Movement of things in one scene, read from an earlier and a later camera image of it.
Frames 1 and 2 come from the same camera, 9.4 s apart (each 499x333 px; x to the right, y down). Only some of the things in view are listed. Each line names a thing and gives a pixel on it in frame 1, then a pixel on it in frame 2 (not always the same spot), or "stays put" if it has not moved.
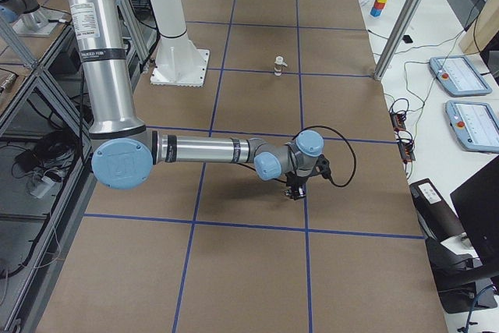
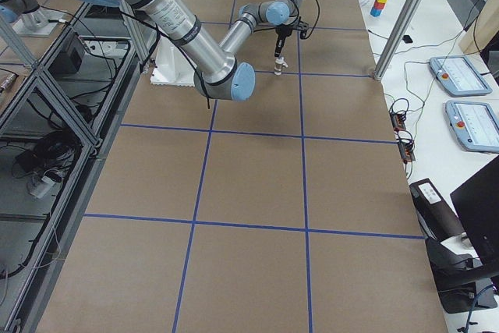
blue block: x=375 y=12 stays put
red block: x=380 y=5 stays put
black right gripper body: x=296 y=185 → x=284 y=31
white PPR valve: x=278 y=65 stays put
